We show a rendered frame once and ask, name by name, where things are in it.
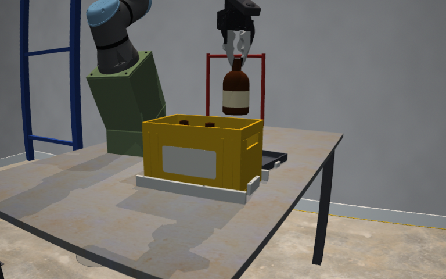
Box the yellow crate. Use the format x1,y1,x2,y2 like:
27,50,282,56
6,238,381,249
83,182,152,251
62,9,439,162
143,114,264,192

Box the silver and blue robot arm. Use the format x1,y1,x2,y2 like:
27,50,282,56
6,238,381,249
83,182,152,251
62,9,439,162
86,0,261,74

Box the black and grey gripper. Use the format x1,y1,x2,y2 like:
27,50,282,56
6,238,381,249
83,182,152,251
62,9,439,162
217,0,255,67

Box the brown glass bottle with beige label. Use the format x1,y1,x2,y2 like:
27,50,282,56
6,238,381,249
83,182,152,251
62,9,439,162
222,59,250,116

